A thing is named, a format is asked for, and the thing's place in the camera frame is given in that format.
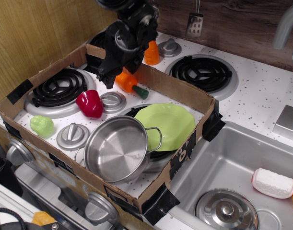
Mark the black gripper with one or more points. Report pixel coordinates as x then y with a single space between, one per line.
125 47

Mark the orange toy carrot green top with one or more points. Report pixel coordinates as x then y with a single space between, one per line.
129 84

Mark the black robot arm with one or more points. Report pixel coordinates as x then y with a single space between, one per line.
128 11

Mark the black burner under plate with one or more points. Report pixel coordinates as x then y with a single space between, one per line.
158 159

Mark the light green plastic plate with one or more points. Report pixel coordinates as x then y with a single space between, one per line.
167 124

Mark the silver stove knob centre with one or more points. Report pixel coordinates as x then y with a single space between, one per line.
113 102

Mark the silver stove knob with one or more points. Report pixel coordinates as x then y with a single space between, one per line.
113 102
169 48
72 137

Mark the orange toy cone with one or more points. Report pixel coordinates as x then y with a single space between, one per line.
151 55

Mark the red toy bell pepper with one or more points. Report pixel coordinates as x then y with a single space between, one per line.
90 104

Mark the silver stove knob back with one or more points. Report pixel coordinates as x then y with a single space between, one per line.
169 48

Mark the hanging silver strainer spoon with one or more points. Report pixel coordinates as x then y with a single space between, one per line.
156 7

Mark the black burner front left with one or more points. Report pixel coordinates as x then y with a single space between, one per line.
56 97

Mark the stainless steel pot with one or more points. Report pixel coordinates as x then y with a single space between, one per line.
117 150

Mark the silver stove knob front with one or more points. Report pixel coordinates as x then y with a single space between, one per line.
72 137

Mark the hanging silver spatula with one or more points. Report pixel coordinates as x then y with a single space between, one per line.
195 22

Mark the black burner back right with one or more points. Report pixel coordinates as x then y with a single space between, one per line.
211 74

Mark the light green toy vegetable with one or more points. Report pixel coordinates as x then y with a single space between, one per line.
42 125

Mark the silver oven knob left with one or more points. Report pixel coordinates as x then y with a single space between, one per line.
19 153

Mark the silver oven knob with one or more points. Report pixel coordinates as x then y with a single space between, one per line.
99 210
19 153

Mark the cardboard fence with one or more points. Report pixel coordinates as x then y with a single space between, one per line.
141 202

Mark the silver oven knob right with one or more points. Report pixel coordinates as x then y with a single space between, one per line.
99 210

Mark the stainless steel sink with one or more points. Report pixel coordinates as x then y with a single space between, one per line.
228 162

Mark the yellow orange toy piece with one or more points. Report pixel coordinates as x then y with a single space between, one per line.
42 218

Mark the steel pot lid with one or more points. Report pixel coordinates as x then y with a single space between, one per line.
226 209

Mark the silver faucet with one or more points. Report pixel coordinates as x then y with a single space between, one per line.
283 30

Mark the white and red toy food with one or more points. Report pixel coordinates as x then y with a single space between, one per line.
272 184

